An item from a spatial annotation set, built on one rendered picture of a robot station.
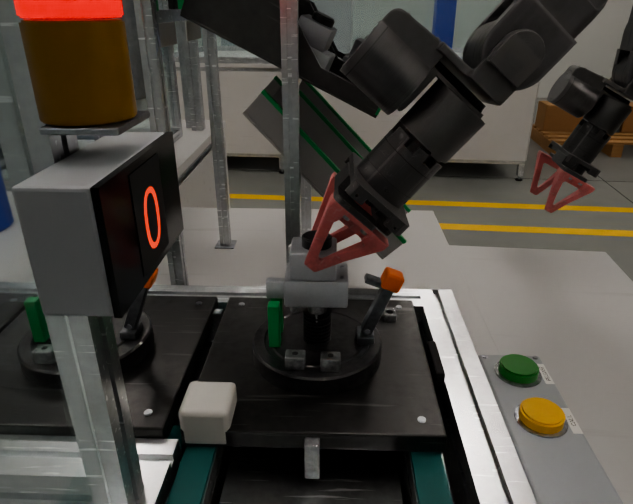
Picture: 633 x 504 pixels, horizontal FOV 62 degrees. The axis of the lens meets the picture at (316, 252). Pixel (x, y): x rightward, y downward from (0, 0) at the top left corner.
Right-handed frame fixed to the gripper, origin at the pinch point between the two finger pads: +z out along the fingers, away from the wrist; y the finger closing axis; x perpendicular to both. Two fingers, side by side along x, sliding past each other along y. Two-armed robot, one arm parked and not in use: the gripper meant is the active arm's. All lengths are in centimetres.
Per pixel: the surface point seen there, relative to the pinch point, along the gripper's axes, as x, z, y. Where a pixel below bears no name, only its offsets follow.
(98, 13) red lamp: -21.5, -10.3, 20.6
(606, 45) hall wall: 323, -243, -823
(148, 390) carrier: -4.3, 20.0, 6.8
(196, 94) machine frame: -36, 42, -163
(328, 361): 7.0, 5.8, 5.8
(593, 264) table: 55, -17, -47
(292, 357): 4.2, 8.0, 5.5
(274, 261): 7, 24, -45
